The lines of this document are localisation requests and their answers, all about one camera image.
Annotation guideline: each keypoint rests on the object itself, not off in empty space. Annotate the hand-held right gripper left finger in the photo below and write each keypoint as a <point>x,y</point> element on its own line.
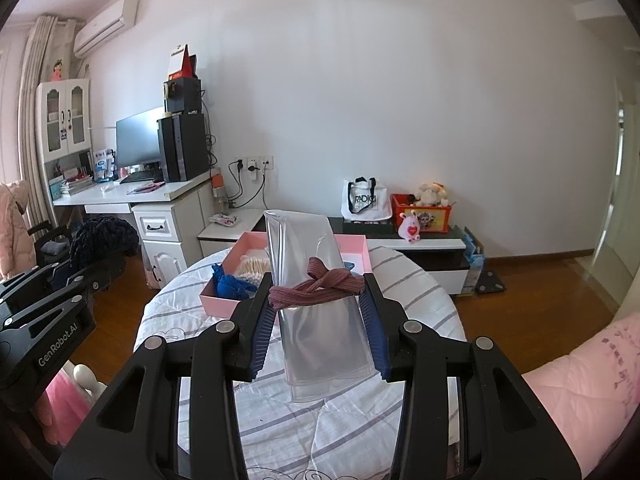
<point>262,330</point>

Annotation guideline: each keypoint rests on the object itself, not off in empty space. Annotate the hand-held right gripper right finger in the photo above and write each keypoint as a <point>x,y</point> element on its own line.
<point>375,330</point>

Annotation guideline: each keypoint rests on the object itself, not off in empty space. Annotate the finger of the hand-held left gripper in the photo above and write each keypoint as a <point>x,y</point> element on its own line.
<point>30,280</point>
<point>55,300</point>

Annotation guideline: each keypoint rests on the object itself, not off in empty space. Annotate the pink cardboard box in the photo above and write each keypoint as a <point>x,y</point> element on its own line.
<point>222,306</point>

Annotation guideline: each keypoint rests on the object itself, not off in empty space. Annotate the clear plastic bag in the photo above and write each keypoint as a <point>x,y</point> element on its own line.
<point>310,350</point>

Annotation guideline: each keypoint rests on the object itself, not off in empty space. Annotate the dark blue knit item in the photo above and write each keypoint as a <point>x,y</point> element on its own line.
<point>232,287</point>

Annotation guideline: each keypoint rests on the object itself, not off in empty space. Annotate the mauve headband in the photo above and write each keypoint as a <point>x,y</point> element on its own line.
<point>320,292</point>

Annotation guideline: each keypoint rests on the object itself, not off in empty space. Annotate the white doll pink dress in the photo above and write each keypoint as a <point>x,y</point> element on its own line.
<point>65,400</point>

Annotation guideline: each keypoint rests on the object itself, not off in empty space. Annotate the black chair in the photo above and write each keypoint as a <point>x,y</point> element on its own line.
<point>45,232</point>

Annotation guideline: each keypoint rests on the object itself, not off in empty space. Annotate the pink coat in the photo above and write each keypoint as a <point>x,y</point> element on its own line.
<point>15,230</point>

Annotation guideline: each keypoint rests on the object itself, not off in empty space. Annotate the navy chunky knit blanket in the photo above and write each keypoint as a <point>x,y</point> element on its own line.
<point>102,240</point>

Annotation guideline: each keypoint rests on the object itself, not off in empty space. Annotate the low black white cabinet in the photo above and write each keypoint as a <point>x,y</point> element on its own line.
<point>435,262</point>

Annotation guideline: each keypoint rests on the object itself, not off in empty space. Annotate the stack of books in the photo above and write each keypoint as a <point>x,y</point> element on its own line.
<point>75,187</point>

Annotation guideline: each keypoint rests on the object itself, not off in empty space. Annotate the pink plush toy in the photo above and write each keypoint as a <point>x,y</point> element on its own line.
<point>411,231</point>

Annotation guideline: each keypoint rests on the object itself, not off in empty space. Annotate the small patterned pouch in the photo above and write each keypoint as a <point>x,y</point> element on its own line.
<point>223,219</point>

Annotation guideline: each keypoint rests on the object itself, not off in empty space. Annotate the blue packet box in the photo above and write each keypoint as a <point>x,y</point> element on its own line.
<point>475,265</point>

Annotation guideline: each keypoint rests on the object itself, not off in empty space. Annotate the white tote bag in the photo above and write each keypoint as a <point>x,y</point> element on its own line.
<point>380,210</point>

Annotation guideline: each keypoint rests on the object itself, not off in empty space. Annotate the red storage box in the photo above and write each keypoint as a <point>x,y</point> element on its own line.
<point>435,220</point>

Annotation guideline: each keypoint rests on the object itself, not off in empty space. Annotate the black floor scale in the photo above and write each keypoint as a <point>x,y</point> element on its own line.
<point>491,282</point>

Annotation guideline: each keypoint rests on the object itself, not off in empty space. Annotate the white drawer unit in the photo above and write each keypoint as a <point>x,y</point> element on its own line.
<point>170,245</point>

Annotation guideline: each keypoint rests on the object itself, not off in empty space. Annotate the blue and white box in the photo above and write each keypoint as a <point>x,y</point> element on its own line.
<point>103,165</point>

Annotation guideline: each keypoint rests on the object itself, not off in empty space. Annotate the pink flat item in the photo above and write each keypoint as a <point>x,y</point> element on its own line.
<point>145,188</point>

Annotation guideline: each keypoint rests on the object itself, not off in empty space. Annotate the beige plush toy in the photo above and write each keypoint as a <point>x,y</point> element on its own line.
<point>430,194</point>

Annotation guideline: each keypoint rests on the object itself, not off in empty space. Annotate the black keyboard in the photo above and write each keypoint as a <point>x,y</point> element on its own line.
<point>140,176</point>

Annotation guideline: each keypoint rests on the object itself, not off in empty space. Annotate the orange cap bottle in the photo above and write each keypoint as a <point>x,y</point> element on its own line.
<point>217,181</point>

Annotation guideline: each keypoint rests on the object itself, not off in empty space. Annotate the black computer monitor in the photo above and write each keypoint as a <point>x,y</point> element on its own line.
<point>137,140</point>

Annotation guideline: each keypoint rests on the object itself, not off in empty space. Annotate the beige curtain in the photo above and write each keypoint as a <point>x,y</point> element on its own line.
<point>35,85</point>

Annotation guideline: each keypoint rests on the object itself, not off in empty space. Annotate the white glass-door cabinet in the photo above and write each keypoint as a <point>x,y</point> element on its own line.
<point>62,85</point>

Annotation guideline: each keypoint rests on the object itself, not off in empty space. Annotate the black computer tower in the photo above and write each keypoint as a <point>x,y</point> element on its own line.
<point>185,147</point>

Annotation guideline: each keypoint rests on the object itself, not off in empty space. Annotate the pink floral quilt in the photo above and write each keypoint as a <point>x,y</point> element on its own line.
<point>575,385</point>

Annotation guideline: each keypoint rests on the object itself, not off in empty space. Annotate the small doll figure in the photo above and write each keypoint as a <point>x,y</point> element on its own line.
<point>58,71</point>

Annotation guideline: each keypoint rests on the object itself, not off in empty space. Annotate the cream wardrobe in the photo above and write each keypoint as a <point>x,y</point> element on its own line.
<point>607,270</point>

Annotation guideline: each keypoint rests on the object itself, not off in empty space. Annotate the black speaker box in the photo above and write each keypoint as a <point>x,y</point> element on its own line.
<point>185,95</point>

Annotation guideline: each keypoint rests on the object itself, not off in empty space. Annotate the red and white box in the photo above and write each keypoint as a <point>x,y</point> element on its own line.
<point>177,62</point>

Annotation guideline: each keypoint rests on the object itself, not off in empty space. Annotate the white air conditioner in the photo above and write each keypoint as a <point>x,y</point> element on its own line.
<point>105,27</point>

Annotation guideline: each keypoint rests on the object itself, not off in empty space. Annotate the white wall sockets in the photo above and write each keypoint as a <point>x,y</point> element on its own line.
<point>267,162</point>

